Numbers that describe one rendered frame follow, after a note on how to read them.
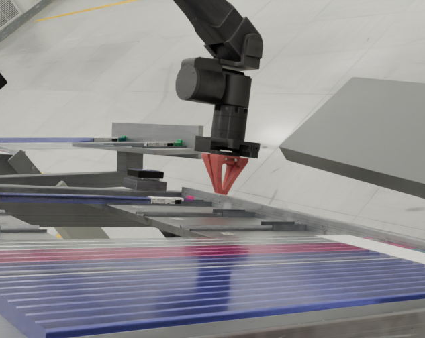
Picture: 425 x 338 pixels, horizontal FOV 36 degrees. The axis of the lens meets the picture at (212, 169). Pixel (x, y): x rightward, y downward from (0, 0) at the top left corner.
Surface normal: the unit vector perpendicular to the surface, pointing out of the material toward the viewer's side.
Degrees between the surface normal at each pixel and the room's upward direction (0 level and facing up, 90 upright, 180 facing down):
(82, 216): 90
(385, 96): 0
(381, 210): 0
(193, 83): 44
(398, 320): 90
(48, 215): 90
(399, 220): 0
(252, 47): 89
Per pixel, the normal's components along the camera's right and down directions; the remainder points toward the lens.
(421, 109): -0.50, -0.74
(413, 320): 0.59, 0.10
